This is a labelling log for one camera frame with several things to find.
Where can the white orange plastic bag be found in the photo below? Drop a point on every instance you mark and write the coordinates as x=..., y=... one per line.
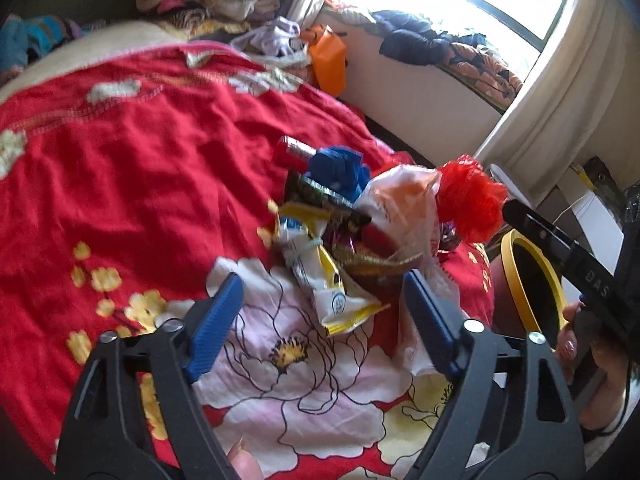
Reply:
x=400, y=200

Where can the shiny purple wrapper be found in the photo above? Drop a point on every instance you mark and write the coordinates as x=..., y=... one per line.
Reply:
x=449, y=239

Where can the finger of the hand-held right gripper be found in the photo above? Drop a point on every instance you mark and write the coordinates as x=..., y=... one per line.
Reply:
x=545, y=232

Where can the dark brown snack wrapper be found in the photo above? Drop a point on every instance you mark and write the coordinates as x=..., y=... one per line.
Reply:
x=370, y=262

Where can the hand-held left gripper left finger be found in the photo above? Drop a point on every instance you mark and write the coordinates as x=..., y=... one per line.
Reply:
x=215, y=325

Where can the dark wrapper with gold edge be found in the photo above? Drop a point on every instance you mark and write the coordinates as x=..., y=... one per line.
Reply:
x=310, y=192

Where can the teal striped cloth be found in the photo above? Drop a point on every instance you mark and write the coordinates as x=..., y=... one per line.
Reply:
x=35, y=40

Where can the person's left hand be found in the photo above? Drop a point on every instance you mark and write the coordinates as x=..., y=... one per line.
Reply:
x=247, y=462

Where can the blue plastic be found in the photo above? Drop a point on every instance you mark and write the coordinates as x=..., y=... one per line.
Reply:
x=335, y=167

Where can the yellow rimmed black bin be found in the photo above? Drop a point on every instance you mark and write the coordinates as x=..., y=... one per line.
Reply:
x=535, y=285

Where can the pale lavender cloth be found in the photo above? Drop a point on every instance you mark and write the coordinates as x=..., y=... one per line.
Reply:
x=275, y=40

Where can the red floral blanket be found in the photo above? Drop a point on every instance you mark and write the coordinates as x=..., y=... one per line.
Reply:
x=125, y=170

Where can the patterned orange blanket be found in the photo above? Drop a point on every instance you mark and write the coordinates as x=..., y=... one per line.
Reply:
x=480, y=70

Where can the yellow white snack wrapper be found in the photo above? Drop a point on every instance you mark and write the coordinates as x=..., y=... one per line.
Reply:
x=310, y=265

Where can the red plastic bag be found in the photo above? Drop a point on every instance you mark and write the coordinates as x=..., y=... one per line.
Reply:
x=470, y=195

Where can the dark jacket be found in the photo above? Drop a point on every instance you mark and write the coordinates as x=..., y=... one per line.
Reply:
x=410, y=40

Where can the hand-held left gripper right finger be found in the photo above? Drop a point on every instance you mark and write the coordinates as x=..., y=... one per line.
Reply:
x=430, y=325

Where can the colourful cloth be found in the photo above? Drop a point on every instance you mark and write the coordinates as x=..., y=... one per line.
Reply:
x=350, y=10

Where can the cream bed sheet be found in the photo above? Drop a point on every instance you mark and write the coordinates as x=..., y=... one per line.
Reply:
x=75, y=55

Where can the red silver wrapper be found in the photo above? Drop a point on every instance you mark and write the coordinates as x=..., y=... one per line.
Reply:
x=295, y=150

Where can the person's right hand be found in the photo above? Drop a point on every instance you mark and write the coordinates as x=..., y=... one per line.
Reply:
x=570, y=345

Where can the dark green bag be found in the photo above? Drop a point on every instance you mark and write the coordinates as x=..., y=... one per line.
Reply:
x=607, y=180

